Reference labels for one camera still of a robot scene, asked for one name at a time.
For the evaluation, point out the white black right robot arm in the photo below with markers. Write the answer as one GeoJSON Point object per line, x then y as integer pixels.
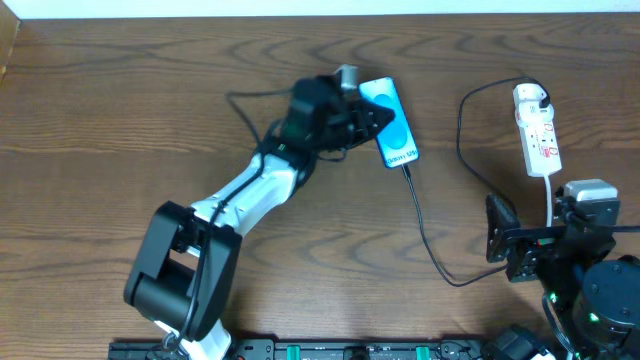
{"type": "Point", "coordinates": [591, 301]}

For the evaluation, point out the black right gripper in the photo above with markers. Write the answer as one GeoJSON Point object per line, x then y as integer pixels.
{"type": "Point", "coordinates": [523, 240]}

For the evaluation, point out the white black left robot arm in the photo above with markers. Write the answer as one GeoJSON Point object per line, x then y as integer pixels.
{"type": "Point", "coordinates": [182, 275]}

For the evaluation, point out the white power strip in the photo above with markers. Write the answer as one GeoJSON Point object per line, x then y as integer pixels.
{"type": "Point", "coordinates": [540, 150]}

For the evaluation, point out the blue smartphone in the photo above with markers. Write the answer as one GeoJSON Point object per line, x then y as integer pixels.
{"type": "Point", "coordinates": [396, 142]}

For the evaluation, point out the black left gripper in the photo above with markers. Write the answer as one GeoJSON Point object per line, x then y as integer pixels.
{"type": "Point", "coordinates": [353, 125]}

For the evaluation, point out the white USB charger adapter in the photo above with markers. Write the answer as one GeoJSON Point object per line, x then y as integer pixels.
{"type": "Point", "coordinates": [532, 105]}

